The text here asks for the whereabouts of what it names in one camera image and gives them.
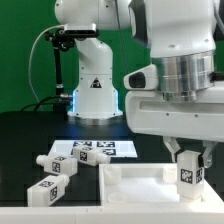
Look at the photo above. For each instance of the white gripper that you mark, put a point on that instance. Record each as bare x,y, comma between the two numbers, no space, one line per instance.
148,113

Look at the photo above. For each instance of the white square tabletop part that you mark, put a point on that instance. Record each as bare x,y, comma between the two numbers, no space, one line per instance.
139,184

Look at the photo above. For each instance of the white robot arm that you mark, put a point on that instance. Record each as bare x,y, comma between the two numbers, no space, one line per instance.
179,94

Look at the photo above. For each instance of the white L-shaped fence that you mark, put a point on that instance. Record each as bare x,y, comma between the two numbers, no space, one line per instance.
208,209

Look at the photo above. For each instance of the white sheet with tags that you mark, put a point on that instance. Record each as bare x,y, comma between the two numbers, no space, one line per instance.
120,149

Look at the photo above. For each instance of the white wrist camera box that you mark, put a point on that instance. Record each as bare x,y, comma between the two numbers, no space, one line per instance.
145,79

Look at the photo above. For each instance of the black camera on stand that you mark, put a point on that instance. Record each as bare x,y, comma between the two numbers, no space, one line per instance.
62,40

